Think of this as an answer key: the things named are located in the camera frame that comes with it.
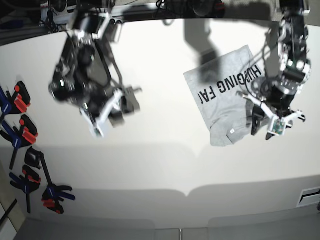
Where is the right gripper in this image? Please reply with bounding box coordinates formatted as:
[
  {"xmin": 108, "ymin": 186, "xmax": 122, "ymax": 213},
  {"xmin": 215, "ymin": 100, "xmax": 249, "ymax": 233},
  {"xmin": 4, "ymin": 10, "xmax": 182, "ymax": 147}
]
[{"xmin": 79, "ymin": 86, "xmax": 142, "ymax": 128}]

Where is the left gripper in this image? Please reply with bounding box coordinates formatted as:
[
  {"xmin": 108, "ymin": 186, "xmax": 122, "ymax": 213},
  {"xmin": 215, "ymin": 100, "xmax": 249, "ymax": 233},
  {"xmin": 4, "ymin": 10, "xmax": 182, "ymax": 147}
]
[{"xmin": 251, "ymin": 82, "xmax": 296, "ymax": 141}]

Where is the grey T-shirt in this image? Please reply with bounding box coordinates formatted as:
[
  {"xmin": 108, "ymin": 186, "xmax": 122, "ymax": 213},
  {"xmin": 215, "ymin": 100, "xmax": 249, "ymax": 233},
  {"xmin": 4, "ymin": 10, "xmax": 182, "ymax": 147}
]
[{"xmin": 183, "ymin": 45, "xmax": 264, "ymax": 147}]

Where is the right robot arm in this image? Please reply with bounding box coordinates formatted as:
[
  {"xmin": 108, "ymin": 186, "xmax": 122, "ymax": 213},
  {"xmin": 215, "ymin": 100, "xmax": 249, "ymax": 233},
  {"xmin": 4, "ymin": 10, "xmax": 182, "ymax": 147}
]
[{"xmin": 48, "ymin": 5, "xmax": 142, "ymax": 130}]

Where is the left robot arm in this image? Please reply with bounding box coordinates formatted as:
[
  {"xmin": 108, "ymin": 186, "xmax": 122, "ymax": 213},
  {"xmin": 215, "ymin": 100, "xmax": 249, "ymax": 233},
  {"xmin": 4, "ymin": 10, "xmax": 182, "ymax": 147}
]
[{"xmin": 246, "ymin": 0, "xmax": 311, "ymax": 140}]

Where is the top bar clamp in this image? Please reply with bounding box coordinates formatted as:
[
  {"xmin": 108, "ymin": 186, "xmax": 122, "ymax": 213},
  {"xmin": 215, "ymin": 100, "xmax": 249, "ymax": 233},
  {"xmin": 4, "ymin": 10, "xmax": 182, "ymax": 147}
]
[{"xmin": 0, "ymin": 81, "xmax": 31, "ymax": 123}]

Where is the long bar clamp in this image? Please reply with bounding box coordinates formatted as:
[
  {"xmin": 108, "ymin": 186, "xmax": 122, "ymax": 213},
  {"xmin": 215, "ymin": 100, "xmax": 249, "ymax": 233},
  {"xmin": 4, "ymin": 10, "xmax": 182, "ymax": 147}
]
[{"xmin": 24, "ymin": 147, "xmax": 76, "ymax": 215}]

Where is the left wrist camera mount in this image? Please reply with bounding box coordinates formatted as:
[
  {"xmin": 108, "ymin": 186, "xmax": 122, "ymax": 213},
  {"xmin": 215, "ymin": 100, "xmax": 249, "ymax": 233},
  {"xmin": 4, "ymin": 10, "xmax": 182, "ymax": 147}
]
[{"xmin": 236, "ymin": 91, "xmax": 306, "ymax": 133}]

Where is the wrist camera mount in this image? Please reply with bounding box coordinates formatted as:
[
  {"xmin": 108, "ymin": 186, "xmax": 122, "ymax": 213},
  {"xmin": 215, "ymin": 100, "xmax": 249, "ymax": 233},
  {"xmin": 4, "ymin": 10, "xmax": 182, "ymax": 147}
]
[
  {"xmin": 79, "ymin": 88, "xmax": 124, "ymax": 138},
  {"xmin": 236, "ymin": 91, "xmax": 306, "ymax": 133}
]

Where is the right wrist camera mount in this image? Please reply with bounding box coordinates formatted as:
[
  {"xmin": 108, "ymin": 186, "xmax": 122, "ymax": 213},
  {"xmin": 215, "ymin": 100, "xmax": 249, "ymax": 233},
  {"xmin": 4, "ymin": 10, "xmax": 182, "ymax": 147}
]
[{"xmin": 79, "ymin": 88, "xmax": 124, "ymax": 138}]

